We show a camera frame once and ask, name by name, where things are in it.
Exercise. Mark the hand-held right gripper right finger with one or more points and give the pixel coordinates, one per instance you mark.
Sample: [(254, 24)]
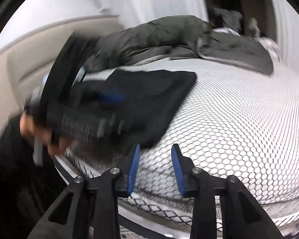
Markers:
[(178, 169)]

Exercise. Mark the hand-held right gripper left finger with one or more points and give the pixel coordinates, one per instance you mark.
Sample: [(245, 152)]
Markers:
[(133, 169)]

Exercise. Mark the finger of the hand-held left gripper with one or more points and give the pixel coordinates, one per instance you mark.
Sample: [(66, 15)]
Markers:
[(112, 96)]

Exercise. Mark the black pants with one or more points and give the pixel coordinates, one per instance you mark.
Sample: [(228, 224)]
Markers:
[(164, 92)]

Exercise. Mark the person's left forearm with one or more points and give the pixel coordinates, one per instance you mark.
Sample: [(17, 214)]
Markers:
[(7, 154)]

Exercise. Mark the person's left hand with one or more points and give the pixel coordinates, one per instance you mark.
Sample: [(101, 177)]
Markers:
[(27, 127)]

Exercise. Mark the beige headboard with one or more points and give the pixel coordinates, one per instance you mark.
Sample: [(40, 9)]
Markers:
[(27, 67)]

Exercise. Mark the white honeycomb-patterned mattress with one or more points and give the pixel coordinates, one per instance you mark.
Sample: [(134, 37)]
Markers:
[(239, 129)]

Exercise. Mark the dark grey duvet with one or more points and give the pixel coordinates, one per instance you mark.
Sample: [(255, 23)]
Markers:
[(164, 32)]

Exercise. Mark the dark clothes heap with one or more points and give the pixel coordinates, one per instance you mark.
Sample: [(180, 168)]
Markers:
[(226, 17)]

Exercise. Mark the white curtain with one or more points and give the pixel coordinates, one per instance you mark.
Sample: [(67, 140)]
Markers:
[(289, 12)]

